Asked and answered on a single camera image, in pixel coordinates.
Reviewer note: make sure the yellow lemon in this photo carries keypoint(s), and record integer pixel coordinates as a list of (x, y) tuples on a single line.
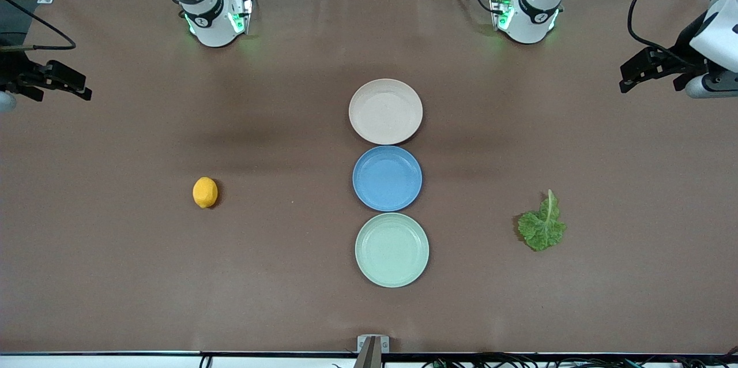
[(205, 192)]

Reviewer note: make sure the green lettuce leaf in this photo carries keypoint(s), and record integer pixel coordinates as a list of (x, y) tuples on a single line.
[(542, 229)]

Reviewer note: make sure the base connector box green light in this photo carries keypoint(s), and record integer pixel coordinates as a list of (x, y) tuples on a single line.
[(241, 15), (500, 10)]

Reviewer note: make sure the brown table cover mat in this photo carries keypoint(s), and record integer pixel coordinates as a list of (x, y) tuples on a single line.
[(173, 287)]

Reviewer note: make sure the beige round plate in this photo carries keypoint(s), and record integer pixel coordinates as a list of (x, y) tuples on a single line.
[(386, 111)]

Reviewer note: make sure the blue round plate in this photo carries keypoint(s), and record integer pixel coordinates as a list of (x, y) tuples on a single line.
[(387, 178)]

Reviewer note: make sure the light green round plate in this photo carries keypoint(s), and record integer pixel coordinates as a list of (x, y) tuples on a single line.
[(392, 250)]

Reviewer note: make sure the white table edge rail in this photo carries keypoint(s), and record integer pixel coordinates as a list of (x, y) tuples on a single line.
[(86, 361)]

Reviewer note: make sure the grey metal camera bracket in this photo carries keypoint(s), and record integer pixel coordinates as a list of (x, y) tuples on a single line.
[(372, 345)]

